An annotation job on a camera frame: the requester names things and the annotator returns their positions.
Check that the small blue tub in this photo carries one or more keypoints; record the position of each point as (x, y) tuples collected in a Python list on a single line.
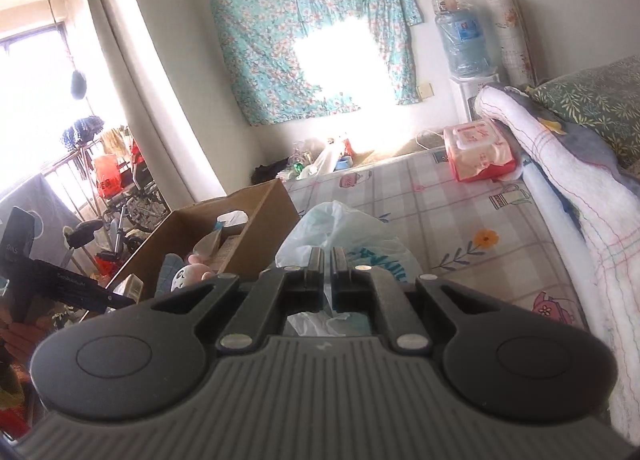
[(344, 163)]

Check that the tissue box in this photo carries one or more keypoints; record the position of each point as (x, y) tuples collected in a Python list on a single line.
[(220, 245)]

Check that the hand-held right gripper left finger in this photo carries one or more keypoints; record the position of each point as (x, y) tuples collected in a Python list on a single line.
[(312, 280)]

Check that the rolled printed mat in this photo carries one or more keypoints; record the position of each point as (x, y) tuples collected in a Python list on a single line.
[(510, 39)]

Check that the black cloth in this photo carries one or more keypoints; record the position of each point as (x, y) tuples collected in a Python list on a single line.
[(267, 172)]

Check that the grey drape curtain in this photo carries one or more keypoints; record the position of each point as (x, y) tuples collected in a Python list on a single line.
[(100, 39)]

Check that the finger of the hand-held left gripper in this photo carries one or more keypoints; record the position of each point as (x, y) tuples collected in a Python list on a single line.
[(75, 285)]

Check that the brown white tissue pack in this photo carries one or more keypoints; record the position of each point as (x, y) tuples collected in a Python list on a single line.
[(131, 287)]

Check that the grey hanging cloth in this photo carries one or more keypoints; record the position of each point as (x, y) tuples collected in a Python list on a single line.
[(35, 210)]

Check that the wheelchair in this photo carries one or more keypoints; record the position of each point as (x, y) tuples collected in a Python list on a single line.
[(140, 200)]

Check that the teal floral curtain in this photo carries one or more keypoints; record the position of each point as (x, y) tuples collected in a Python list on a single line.
[(250, 39)]

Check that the black hanging pouch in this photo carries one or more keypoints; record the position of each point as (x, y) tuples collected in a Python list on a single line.
[(78, 84)]

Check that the beige wall socket plate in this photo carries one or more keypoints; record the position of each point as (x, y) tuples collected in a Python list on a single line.
[(424, 91)]

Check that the leaf patterned pillow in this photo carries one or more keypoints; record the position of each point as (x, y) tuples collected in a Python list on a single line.
[(600, 99)]

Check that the white pink plush toy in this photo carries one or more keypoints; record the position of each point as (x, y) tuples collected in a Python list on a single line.
[(192, 277)]

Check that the person's left hand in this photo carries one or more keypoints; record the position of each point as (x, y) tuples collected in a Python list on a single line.
[(20, 345)]

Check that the white water dispenser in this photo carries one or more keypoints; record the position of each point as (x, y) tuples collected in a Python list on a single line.
[(460, 99)]

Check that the blue hanging cloth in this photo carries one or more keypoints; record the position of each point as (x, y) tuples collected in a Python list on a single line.
[(82, 132)]

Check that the white plastic bag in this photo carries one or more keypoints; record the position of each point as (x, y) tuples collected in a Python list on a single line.
[(345, 230)]

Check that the red wet wipes pack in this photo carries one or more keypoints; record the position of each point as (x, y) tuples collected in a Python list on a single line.
[(480, 149)]

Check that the white quilted blanket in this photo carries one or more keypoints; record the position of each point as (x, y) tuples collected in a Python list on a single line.
[(600, 240)]

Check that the brown cardboard box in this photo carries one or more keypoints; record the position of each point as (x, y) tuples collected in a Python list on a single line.
[(260, 210)]

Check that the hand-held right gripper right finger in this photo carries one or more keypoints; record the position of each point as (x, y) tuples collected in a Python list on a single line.
[(345, 280)]

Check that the blue water bottle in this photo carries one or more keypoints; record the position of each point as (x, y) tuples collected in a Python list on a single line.
[(462, 44)]

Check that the red plastic bag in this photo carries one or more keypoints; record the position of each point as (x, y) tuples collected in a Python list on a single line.
[(107, 174)]

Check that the plaid printed bed mattress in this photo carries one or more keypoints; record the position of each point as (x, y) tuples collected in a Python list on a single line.
[(450, 220)]

